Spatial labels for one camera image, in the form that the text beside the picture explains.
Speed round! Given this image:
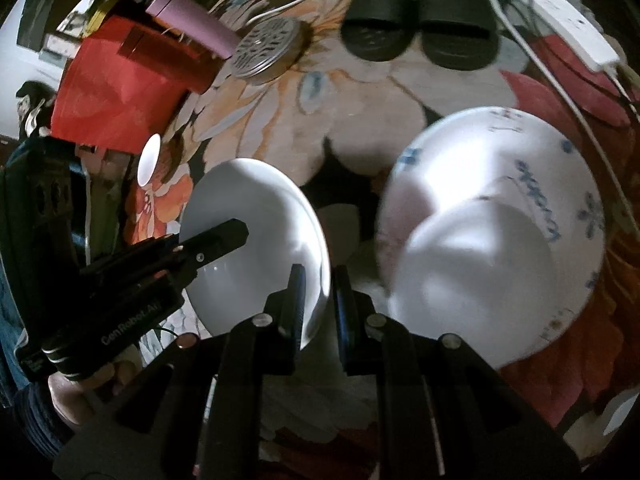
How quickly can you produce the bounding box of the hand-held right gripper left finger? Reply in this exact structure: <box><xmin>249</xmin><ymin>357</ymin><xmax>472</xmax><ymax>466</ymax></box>
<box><xmin>55</xmin><ymin>264</ymin><xmax>308</xmax><ymax>480</ymax></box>

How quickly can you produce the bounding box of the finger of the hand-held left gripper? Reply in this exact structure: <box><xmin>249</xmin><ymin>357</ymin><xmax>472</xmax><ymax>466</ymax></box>
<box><xmin>171</xmin><ymin>218</ymin><xmax>250</xmax><ymax>282</ymax></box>

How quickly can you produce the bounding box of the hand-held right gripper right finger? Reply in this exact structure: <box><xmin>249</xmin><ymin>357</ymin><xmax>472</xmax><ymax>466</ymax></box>
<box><xmin>333</xmin><ymin>265</ymin><xmax>582</xmax><ymax>480</ymax></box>

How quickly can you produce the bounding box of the wide white bowl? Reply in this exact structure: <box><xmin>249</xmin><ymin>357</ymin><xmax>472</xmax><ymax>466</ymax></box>
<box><xmin>179</xmin><ymin>158</ymin><xmax>332</xmax><ymax>351</ymax></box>

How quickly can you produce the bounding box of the deep white bowl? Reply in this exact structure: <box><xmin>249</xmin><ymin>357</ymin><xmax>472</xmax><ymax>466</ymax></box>
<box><xmin>387</xmin><ymin>200</ymin><xmax>556</xmax><ymax>368</ymax></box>

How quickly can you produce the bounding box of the bear print plate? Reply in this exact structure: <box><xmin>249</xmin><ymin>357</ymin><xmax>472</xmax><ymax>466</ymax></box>
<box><xmin>375</xmin><ymin>106</ymin><xmax>607</xmax><ymax>371</ymax></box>

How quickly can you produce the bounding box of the person's left forearm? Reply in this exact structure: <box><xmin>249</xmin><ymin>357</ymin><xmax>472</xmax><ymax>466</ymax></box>
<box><xmin>12</xmin><ymin>387</ymin><xmax>76</xmax><ymax>461</ymax></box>

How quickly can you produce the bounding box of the person's left hand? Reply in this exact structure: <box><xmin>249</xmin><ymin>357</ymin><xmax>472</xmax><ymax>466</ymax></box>
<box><xmin>47</xmin><ymin>353</ymin><xmax>141</xmax><ymax>427</ymax></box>

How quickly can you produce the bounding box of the small white bowl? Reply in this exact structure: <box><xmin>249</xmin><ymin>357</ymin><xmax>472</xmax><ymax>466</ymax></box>
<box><xmin>136</xmin><ymin>133</ymin><xmax>162</xmax><ymax>187</ymax></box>

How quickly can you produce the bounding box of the floral blanket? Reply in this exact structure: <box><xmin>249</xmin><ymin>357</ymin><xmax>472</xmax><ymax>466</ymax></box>
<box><xmin>125</xmin><ymin>0</ymin><xmax>640</xmax><ymax>480</ymax></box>

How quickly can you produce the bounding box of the red bag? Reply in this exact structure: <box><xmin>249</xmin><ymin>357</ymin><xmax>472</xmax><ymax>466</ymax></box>
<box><xmin>50</xmin><ymin>15</ymin><xmax>221</xmax><ymax>153</ymax></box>

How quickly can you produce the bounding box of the round perforated metal tin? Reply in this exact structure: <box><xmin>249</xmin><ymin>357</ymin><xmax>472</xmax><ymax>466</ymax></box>
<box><xmin>231</xmin><ymin>16</ymin><xmax>307</xmax><ymax>81</ymax></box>

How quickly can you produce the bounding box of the pink bottle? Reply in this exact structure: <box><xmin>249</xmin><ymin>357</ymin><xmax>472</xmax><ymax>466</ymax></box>
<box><xmin>145</xmin><ymin>0</ymin><xmax>241</xmax><ymax>58</ymax></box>

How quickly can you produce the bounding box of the black slipper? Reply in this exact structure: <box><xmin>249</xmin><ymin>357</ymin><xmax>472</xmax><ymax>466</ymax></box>
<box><xmin>417</xmin><ymin>0</ymin><xmax>501</xmax><ymax>70</ymax></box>
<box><xmin>341</xmin><ymin>0</ymin><xmax>426</xmax><ymax>61</ymax></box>

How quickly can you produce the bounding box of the white power strip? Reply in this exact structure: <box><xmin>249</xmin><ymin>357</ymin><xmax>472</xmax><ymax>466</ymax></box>
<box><xmin>507</xmin><ymin>0</ymin><xmax>621</xmax><ymax>73</ymax></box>

